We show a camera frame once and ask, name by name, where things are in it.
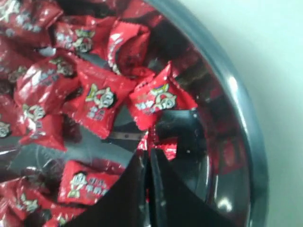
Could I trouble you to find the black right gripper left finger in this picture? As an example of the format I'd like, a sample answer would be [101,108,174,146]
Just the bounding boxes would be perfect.
[66,150,148,227]

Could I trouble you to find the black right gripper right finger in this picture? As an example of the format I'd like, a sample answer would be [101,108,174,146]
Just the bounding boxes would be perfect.
[149,149,227,227]

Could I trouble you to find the red candy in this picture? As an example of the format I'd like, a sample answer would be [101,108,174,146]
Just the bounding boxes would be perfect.
[137,127,178,161]
[57,158,125,205]
[63,61,136,139]
[127,62,197,131]

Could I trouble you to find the round steel bowl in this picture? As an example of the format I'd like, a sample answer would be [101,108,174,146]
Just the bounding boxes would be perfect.
[0,0,268,227]

